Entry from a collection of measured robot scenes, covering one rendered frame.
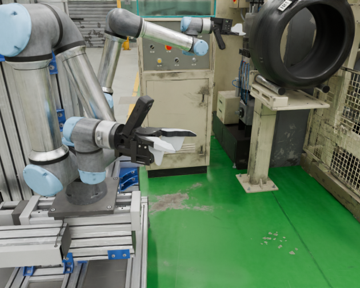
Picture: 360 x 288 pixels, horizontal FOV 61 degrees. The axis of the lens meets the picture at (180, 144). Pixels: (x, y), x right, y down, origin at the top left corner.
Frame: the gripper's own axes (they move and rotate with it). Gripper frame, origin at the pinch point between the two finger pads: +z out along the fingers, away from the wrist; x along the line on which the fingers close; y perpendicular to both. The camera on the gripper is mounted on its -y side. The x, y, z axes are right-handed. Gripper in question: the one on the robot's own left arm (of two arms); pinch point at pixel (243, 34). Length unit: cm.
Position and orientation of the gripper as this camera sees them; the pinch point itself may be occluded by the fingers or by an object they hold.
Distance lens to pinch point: 183.4
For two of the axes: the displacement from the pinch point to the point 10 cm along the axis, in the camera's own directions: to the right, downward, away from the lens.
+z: 9.8, 0.3, 2.0
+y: 1.1, -9.1, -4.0
